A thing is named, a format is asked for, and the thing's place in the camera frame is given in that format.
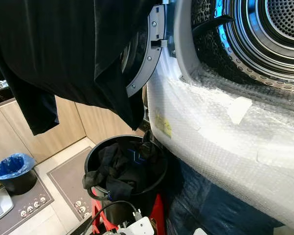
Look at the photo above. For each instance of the bubble-wrapped white washing machine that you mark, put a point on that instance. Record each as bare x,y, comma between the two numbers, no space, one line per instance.
225,142

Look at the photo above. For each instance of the pile of black clothes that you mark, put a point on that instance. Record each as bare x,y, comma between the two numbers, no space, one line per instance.
120,171

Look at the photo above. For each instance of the white tape piece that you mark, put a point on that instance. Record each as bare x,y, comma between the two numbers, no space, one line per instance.
238,110

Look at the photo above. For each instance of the perforated steel washer drum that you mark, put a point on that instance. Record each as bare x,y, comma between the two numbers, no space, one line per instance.
279,19

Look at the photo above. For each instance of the dark blue plastic sheet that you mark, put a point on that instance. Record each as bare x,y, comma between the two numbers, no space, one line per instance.
205,205

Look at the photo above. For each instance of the yellow sticker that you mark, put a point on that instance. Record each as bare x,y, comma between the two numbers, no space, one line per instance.
164,127

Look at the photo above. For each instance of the grey round washer door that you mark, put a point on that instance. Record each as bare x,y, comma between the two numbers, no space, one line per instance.
146,68

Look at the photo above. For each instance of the red plastic stool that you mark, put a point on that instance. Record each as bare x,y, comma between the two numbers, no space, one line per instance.
159,215

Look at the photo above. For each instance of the black plastic bucket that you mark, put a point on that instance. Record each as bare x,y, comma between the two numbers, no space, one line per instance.
146,200

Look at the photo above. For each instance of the light wooden cabinet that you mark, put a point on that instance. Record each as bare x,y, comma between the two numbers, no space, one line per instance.
68,122

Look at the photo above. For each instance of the black hanging garment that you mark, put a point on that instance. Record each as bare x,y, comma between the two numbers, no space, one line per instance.
63,39

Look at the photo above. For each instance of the black bin with blue bag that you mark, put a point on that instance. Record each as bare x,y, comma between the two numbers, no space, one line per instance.
19,183

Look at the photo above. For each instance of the white floor appliance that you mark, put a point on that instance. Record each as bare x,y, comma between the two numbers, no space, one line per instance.
0,208

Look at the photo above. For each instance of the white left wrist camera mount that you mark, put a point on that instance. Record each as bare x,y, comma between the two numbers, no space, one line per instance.
139,227

